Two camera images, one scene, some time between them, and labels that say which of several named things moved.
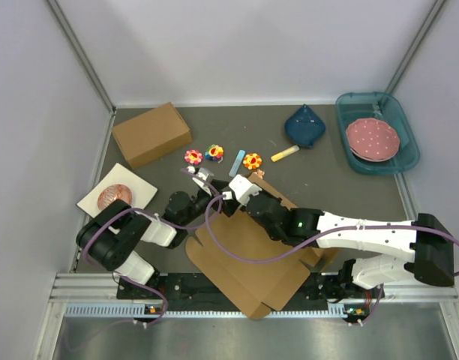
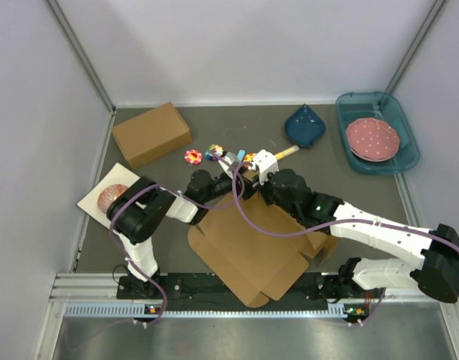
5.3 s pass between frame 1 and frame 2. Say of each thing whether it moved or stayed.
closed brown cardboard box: stayed
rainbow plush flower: stayed
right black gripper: moved
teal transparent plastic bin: stayed
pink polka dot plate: stayed
